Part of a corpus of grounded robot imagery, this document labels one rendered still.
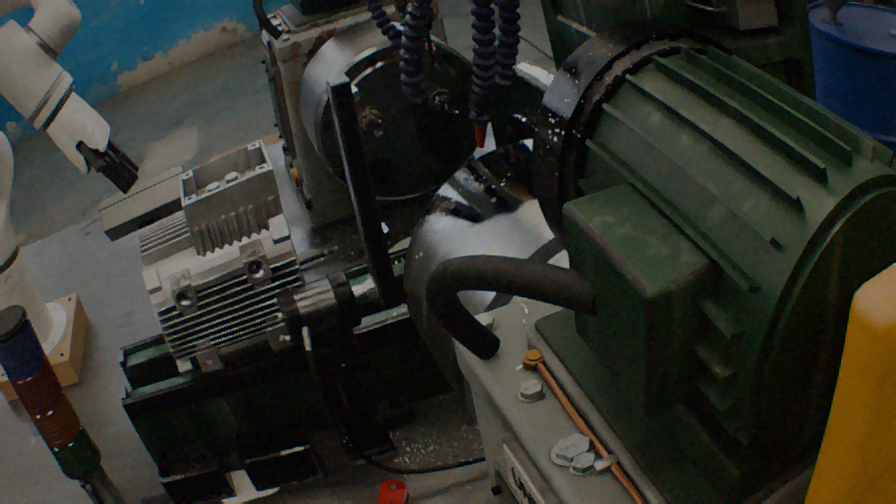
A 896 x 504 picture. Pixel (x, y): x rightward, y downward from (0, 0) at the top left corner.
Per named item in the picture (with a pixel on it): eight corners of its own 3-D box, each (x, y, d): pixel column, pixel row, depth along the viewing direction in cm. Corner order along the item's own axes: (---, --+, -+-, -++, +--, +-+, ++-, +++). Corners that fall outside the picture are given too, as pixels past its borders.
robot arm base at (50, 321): (2, 381, 120) (-40, 306, 109) (8, 325, 135) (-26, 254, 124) (68, 352, 124) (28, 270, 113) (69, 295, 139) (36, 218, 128)
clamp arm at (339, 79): (399, 290, 97) (350, 69, 84) (408, 304, 95) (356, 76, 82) (368, 300, 97) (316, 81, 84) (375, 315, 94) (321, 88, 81)
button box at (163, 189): (195, 206, 125) (188, 174, 125) (189, 194, 118) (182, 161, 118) (112, 242, 121) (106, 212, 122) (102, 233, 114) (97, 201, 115)
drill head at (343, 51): (432, 103, 161) (407, -10, 148) (514, 181, 130) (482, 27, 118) (298, 148, 156) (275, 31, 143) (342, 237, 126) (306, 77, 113)
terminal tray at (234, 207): (272, 189, 106) (261, 138, 102) (287, 225, 97) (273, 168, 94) (192, 223, 104) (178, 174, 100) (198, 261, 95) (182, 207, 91)
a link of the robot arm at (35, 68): (67, 62, 91) (29, 116, 90) (16, 12, 84) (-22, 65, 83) (66, 65, 84) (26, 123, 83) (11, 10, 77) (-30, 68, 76)
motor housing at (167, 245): (295, 279, 117) (262, 151, 108) (331, 358, 102) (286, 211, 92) (176, 324, 113) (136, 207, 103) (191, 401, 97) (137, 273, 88)
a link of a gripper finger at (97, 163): (69, 130, 89) (90, 140, 95) (85, 167, 87) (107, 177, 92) (73, 123, 89) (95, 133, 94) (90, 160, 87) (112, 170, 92)
